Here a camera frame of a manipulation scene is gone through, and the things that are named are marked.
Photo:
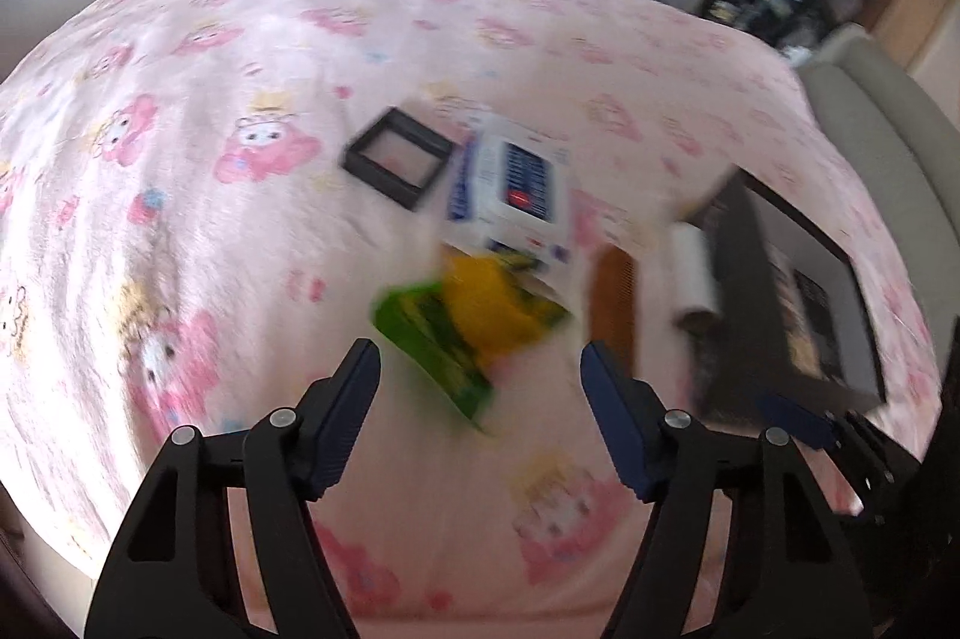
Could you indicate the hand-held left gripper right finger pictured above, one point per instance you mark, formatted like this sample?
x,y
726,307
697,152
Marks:
x,y
616,421

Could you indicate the pink printed blanket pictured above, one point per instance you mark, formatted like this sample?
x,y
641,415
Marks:
x,y
225,271

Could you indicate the green yellow snack bag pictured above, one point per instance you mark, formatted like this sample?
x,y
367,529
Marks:
x,y
480,309

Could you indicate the white paper roll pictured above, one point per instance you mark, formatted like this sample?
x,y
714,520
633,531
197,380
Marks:
x,y
694,271

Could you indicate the brown wooden comb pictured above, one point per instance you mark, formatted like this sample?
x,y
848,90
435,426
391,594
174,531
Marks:
x,y
611,301

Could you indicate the white blue wet wipes pack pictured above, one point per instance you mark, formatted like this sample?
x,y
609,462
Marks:
x,y
495,174

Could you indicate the black storage box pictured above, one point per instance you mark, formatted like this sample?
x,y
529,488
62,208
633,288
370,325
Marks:
x,y
731,309

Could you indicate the grey sofa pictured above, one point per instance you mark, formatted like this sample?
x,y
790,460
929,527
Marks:
x,y
877,106

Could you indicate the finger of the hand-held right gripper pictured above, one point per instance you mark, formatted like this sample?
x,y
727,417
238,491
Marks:
x,y
795,420

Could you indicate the black square frame box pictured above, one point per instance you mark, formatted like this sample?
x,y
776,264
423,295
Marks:
x,y
375,178

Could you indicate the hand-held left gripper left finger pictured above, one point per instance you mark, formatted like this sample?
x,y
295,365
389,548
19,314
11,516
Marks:
x,y
351,418

